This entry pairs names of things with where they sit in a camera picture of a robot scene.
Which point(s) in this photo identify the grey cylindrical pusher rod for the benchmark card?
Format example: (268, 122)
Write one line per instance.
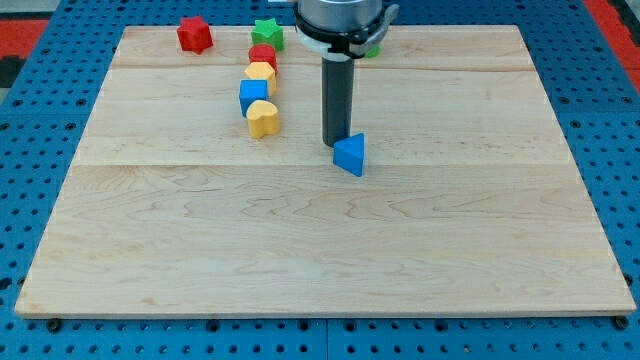
(337, 95)

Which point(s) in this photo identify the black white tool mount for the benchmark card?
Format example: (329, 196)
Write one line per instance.
(343, 31)

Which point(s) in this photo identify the blue triangle block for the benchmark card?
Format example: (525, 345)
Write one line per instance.
(349, 154)

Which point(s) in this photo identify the blue cube block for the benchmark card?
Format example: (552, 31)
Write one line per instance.
(250, 91)

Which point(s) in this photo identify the green block behind arm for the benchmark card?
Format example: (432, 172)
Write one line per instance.
(373, 52)

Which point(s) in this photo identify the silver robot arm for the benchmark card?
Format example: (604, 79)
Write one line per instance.
(340, 32)

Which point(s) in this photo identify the green star block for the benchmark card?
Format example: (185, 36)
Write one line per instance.
(268, 31)

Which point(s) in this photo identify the red cylinder block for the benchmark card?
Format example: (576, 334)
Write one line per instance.
(263, 53)

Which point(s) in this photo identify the yellow hexagon block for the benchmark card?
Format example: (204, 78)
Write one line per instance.
(263, 71)

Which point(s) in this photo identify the yellow heart block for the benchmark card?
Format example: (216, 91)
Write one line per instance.
(263, 119)

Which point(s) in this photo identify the red star block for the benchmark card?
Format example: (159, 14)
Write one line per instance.
(194, 35)

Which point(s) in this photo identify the wooden board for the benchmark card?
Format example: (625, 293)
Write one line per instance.
(470, 204)

